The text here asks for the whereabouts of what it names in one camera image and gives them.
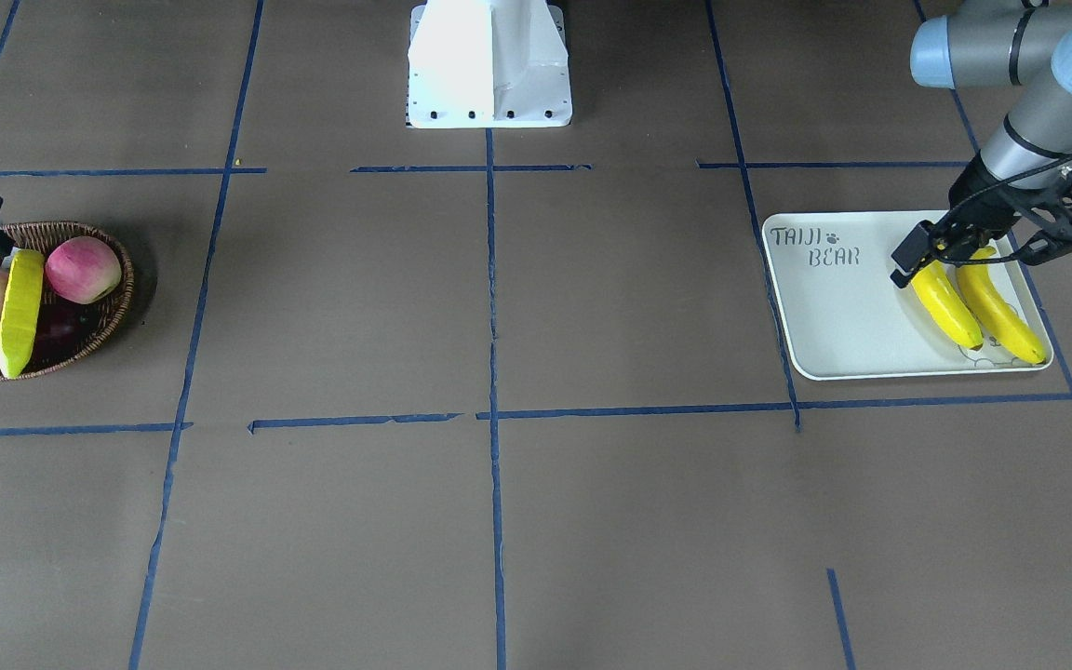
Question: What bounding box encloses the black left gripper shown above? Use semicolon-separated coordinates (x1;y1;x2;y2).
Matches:
890;154;1039;289

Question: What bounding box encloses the yellow banana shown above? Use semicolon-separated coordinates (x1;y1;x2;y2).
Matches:
956;263;1048;364
910;260;984;351

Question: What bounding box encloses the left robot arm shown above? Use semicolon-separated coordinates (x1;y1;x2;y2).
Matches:
891;1;1072;288

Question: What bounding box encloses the brown wicker basket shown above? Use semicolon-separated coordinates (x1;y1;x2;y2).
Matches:
0;221;136;382

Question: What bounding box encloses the white bear tray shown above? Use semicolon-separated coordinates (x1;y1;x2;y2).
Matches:
762;209;1055;381

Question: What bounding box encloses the yellow-green banana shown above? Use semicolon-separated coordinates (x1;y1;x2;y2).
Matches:
0;249;46;379

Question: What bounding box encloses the pink red apple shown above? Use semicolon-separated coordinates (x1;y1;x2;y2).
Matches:
44;234;123;306

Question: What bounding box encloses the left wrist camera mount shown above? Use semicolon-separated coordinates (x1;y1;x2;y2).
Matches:
1010;167;1072;266

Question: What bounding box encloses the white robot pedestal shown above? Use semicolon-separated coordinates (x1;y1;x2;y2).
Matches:
406;1;574;128

